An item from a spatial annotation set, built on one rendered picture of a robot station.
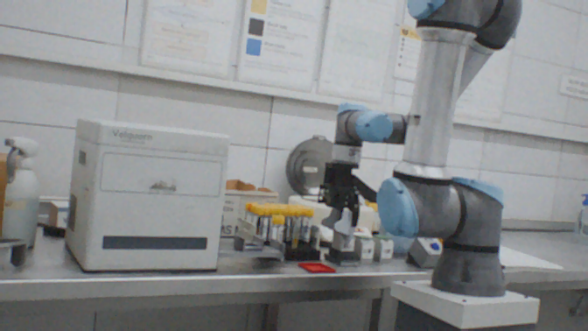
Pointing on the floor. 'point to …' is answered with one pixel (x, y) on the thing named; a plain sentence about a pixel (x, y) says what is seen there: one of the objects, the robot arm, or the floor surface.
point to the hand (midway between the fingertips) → (343, 239)
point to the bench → (262, 278)
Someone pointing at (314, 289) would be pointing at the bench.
